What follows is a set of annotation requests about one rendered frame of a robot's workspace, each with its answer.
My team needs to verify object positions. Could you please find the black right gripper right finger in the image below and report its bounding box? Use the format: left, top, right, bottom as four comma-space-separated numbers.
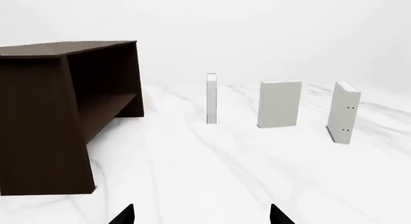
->
270, 203, 296, 224

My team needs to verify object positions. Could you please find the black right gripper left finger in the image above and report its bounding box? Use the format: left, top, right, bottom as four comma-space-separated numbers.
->
108, 203, 135, 224

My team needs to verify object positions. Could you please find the dark brown wooden cabinet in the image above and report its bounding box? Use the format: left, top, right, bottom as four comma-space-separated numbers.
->
0, 40, 145, 197

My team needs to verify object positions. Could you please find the white book with black dots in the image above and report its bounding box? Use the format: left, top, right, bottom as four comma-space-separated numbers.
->
326, 81, 362, 145

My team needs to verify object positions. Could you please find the wide white book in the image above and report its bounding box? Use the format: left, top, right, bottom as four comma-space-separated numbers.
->
256, 80, 303, 130

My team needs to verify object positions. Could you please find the thin white book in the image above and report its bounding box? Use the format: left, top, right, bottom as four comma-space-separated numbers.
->
206, 73, 218, 125

